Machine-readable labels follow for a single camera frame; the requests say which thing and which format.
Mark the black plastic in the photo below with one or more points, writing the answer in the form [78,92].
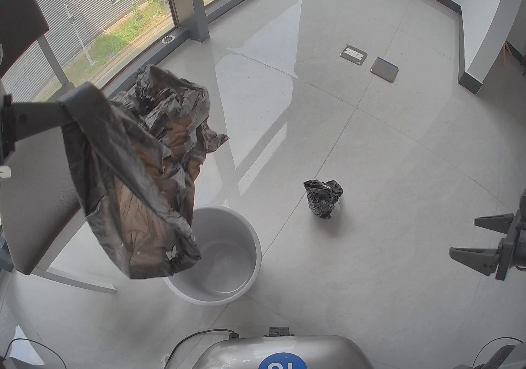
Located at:
[322,197]

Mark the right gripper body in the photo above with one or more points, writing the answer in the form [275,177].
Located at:
[511,252]

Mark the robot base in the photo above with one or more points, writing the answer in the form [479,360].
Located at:
[246,355]

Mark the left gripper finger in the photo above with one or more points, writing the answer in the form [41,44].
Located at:
[37,119]

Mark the brown chair with white legs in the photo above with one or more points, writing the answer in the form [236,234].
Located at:
[41,203]

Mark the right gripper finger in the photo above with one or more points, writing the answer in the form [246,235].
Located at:
[476,258]
[495,223]

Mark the white trash bin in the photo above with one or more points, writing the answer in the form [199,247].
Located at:
[230,252]

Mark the black plastic bag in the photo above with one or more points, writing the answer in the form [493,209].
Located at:
[123,162]

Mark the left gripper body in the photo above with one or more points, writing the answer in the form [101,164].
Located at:
[6,129]

